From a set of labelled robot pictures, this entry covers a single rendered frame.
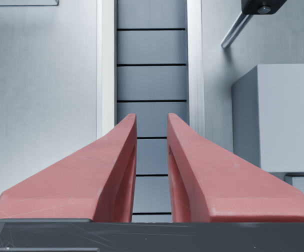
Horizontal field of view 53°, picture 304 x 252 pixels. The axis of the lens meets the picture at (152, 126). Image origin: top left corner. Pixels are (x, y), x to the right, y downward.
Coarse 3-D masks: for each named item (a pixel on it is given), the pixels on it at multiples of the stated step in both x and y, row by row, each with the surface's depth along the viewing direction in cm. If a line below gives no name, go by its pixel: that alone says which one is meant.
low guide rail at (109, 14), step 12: (108, 0) 29; (108, 12) 29; (108, 24) 29; (108, 36) 28; (108, 48) 28; (108, 60) 28; (108, 72) 28; (108, 84) 28; (108, 96) 28; (108, 108) 28; (108, 120) 28
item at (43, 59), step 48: (240, 0) 38; (288, 0) 38; (0, 48) 37; (48, 48) 37; (240, 48) 37; (288, 48) 37; (0, 96) 37; (48, 96) 37; (0, 144) 36; (48, 144) 36; (0, 192) 36
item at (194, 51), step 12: (192, 0) 24; (192, 12) 24; (192, 24) 24; (192, 36) 24; (192, 48) 24; (192, 60) 24; (192, 72) 23; (192, 84) 23; (192, 96) 23; (192, 108) 23; (192, 120) 23
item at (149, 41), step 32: (128, 0) 32; (160, 0) 32; (128, 32) 32; (160, 32) 32; (128, 64) 32; (160, 64) 32; (128, 96) 32; (160, 96) 32; (160, 128) 31; (160, 160) 31; (160, 192) 31
